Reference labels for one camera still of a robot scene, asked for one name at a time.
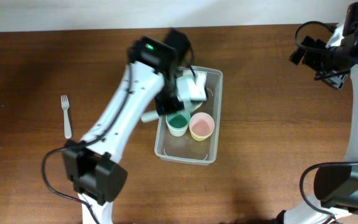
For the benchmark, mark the green cup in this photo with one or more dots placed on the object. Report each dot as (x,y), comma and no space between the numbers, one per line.
(178,120)

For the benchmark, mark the white plastic spoon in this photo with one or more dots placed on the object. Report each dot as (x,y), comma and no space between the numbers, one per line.
(149,116)

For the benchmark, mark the cream white cup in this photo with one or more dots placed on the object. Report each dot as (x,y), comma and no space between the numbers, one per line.
(177,132)

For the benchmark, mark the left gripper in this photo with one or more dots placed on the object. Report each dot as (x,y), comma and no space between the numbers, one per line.
(166,109)

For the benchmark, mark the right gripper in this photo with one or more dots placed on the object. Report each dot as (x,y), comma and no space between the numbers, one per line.
(309,61)

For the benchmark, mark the white plastic fork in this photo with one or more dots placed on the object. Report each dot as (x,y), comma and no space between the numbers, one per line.
(66,121)

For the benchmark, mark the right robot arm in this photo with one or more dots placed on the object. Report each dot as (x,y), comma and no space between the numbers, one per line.
(330,189)

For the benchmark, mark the yellow cup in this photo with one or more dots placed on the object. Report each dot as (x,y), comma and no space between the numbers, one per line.
(199,138)

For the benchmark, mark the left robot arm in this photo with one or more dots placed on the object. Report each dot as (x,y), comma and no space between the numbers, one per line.
(92,164)

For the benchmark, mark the clear plastic container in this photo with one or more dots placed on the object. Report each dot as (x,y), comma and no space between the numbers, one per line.
(185,149)

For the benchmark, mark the green bowl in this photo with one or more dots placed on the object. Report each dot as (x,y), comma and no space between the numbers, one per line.
(188,92)

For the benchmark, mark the yellow bowl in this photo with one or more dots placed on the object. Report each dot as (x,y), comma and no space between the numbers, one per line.
(194,106)

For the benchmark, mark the pink cup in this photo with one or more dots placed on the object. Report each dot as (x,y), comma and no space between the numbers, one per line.
(202,123)

